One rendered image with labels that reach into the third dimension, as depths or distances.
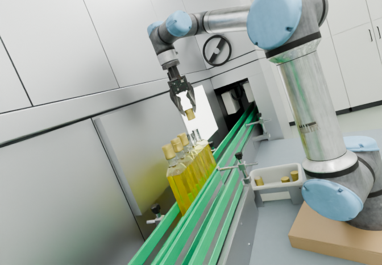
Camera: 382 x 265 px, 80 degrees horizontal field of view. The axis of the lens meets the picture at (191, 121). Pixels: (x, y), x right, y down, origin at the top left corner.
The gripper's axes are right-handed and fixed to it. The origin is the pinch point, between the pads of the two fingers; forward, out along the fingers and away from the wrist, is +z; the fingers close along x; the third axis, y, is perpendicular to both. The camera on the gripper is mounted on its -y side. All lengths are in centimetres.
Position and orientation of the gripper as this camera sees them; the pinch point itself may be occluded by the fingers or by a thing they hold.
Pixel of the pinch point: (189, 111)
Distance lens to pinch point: 92.1
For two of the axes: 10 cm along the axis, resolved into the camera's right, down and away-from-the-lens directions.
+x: 9.3, -3.6, -0.1
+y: 0.4, 1.4, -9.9
